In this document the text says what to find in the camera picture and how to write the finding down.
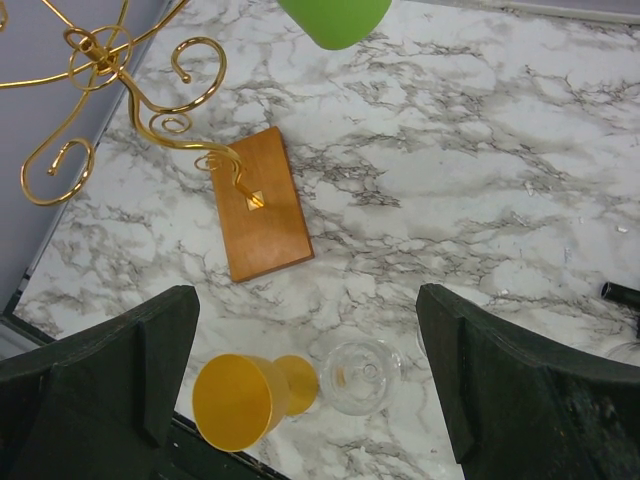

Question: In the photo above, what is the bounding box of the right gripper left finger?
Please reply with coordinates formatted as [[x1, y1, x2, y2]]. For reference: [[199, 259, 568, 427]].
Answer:
[[1, 286, 200, 479]]

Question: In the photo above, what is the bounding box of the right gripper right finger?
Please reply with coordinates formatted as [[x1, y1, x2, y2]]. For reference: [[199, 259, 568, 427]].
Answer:
[[416, 283, 639, 479]]

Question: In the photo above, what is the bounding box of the orange wine glass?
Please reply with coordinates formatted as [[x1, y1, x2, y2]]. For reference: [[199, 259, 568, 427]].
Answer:
[[192, 354, 319, 452]]

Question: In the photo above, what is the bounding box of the clear wine glass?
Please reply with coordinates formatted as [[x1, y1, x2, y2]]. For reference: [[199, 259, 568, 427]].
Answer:
[[319, 339, 406, 416], [416, 326, 426, 357]]

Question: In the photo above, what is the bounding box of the green wine glass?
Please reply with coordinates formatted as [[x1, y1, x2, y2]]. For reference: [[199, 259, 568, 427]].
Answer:
[[278, 0, 392, 50]]

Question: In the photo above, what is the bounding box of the wooden rack base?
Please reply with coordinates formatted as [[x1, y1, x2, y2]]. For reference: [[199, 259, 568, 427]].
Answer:
[[211, 127, 314, 283]]

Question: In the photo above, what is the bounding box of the clear glass on table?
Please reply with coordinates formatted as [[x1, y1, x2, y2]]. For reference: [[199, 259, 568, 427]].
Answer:
[[606, 340, 640, 366]]

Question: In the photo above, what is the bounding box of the black cylinder piece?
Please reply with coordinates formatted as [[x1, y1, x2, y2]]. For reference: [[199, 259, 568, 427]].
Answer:
[[600, 282, 640, 310]]

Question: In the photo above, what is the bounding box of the black mounting rail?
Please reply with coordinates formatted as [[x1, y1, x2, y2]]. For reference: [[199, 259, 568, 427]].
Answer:
[[149, 412, 289, 480]]

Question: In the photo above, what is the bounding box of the gold wire glass rack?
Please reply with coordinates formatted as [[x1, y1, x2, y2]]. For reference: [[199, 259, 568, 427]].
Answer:
[[0, 0, 266, 209]]

